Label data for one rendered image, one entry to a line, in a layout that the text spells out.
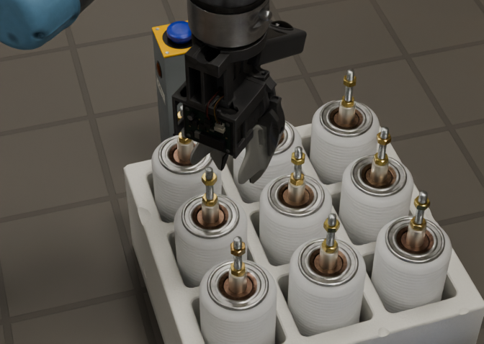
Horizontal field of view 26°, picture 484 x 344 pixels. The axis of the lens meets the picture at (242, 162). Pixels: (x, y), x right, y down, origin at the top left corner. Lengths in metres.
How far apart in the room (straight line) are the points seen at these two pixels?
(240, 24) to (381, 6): 1.20
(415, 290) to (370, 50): 0.75
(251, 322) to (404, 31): 0.93
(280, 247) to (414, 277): 0.19
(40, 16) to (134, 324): 0.81
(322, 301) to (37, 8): 0.61
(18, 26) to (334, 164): 0.74
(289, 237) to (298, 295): 0.10
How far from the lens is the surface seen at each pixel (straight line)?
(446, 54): 2.02
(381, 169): 1.40
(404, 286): 1.35
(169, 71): 1.52
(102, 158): 1.80
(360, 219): 1.42
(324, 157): 1.50
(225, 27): 0.94
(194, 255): 1.36
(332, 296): 1.30
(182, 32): 1.51
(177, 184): 1.42
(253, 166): 1.08
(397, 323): 1.36
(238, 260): 1.24
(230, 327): 1.28
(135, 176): 1.52
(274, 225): 1.37
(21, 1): 0.84
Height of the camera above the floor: 1.28
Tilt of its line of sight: 46 degrees down
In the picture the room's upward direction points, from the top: straight up
